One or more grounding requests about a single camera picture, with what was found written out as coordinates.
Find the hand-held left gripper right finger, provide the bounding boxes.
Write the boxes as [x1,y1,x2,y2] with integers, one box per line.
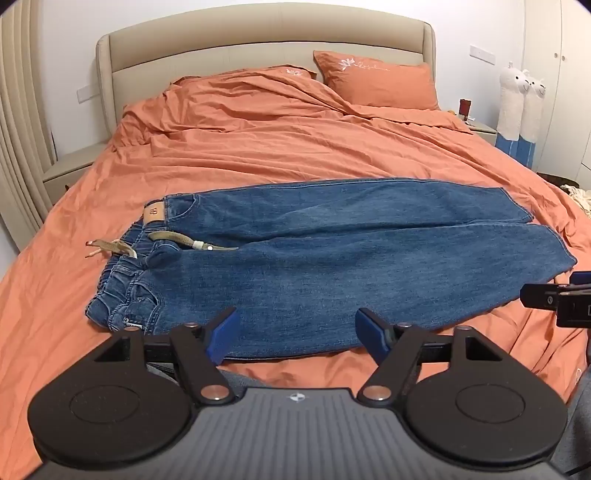
[355,307,502,404]

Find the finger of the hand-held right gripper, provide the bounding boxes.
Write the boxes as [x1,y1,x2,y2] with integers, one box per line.
[520,284,560,308]

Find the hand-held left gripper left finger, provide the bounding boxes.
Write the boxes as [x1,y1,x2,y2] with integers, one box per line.
[95,307,239,404]

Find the blue denim pants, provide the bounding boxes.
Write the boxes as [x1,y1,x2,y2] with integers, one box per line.
[84,178,578,361]

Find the cream knitted cloth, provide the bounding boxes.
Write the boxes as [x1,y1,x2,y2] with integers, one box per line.
[560,183,591,216]

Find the beige nightstand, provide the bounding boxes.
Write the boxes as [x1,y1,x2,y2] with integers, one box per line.
[462,117,499,149]
[42,142,110,209]

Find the white alpaca plush toy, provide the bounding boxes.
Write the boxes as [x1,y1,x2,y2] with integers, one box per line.
[495,61,532,154]
[516,71,549,168]

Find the orange duvet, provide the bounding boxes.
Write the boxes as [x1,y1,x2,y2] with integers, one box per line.
[0,65,591,402]

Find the white wardrobe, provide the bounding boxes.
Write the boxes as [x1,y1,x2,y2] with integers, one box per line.
[522,0,591,185]

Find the orange embroidered pillow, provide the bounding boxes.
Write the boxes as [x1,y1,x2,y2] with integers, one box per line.
[313,50,440,112]
[170,66,318,88]

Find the beige curtain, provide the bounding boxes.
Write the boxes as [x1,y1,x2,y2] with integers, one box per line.
[0,4,59,252]

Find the beige upholstered bed headboard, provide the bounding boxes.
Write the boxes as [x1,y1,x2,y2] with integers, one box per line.
[95,0,437,145]

